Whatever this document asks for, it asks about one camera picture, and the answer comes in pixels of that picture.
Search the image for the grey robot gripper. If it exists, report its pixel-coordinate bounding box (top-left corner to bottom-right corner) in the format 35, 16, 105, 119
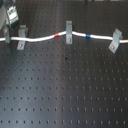
0, 0, 19, 43

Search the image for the white cable with coloured marks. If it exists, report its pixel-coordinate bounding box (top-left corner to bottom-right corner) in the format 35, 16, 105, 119
0, 30, 128, 44

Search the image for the left grey cable clip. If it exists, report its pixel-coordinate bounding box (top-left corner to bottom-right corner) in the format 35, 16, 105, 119
17, 25, 28, 50

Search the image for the grey cable clip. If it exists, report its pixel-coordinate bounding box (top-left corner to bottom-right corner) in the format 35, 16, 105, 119
17, 25, 28, 50
66, 21, 72, 44
109, 29, 123, 53

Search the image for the middle grey cable clip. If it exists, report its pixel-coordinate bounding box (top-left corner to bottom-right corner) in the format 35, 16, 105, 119
66, 21, 72, 44

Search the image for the right grey cable clip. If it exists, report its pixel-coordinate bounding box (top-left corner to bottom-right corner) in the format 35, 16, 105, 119
109, 29, 123, 53

